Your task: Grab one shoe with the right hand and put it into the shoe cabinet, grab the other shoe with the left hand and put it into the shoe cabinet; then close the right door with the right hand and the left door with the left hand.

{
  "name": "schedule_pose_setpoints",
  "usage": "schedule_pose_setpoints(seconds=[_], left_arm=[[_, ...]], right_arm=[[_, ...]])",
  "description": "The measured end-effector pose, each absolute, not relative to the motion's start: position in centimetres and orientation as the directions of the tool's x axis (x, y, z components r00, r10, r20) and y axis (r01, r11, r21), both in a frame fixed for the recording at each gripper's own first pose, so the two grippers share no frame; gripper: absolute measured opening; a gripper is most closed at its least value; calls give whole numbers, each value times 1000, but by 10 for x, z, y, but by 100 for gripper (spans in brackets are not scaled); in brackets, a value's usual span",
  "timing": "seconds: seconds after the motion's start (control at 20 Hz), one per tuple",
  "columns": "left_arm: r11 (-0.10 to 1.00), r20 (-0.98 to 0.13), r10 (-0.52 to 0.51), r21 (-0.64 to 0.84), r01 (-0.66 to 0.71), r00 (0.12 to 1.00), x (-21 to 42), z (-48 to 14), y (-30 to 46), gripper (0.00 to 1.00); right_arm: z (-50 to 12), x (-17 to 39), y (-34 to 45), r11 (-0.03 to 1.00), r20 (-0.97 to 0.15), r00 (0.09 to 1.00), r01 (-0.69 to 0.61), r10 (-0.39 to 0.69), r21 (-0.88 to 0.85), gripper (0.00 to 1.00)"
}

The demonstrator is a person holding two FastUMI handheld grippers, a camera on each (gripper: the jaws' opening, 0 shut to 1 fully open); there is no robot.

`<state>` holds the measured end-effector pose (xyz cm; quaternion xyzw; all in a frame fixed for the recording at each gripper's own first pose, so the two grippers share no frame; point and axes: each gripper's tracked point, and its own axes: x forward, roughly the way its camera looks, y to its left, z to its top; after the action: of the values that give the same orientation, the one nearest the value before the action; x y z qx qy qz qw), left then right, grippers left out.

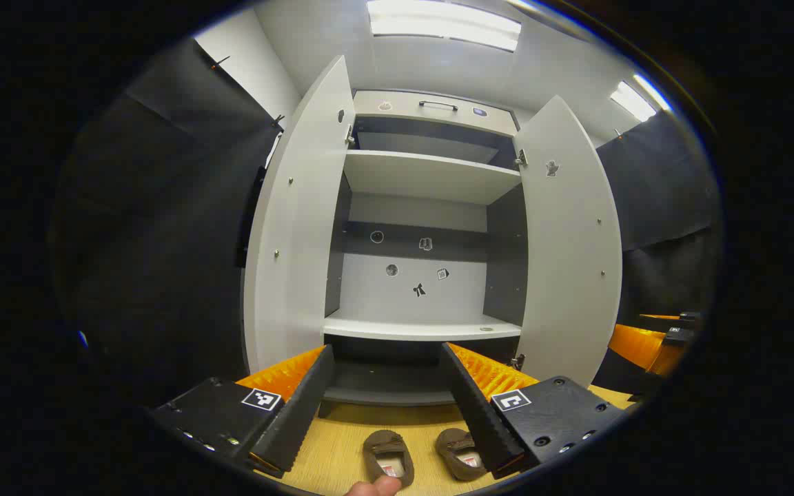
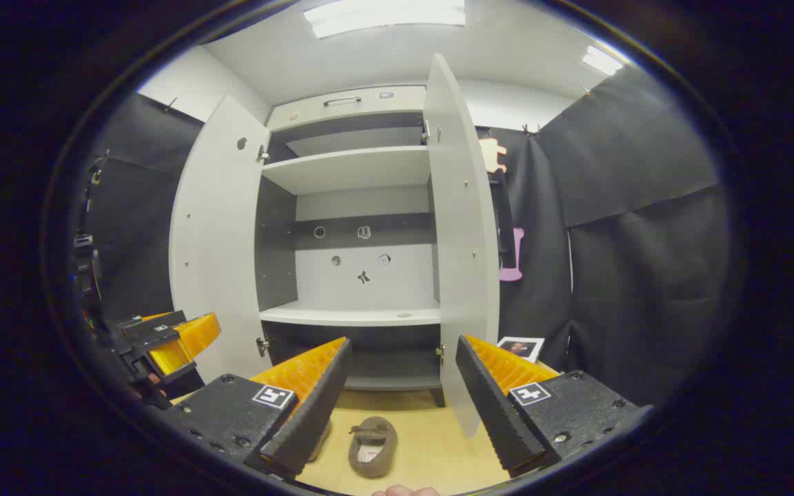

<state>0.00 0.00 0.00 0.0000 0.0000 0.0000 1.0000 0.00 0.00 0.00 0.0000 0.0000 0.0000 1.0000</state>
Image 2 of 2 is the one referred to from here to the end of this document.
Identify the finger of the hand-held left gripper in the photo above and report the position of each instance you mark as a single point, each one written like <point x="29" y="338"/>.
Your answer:
<point x="197" y="334"/>
<point x="166" y="357"/>

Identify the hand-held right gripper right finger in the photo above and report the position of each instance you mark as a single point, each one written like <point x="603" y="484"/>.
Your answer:
<point x="493" y="413"/>

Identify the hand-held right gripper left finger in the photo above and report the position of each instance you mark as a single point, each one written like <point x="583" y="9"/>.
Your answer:
<point x="314" y="413"/>

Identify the grey cabinet door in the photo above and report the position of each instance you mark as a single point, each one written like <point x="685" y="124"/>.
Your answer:
<point x="462" y="241"/>
<point x="218" y="241"/>

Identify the grey shoe cabinet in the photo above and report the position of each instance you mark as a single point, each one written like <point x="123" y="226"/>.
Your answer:
<point x="355" y="169"/>

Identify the grey cabinet drawer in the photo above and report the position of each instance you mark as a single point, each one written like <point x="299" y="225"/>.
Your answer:
<point x="369" y="103"/>

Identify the black backdrop cloth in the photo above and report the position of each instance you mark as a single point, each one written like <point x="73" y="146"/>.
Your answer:
<point x="645" y="275"/>

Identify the small ceiling light panel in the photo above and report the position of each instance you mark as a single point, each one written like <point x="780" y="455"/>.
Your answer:
<point x="602" y="60"/>

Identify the large ceiling light panel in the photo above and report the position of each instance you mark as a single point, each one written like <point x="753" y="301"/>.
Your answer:
<point x="383" y="15"/>

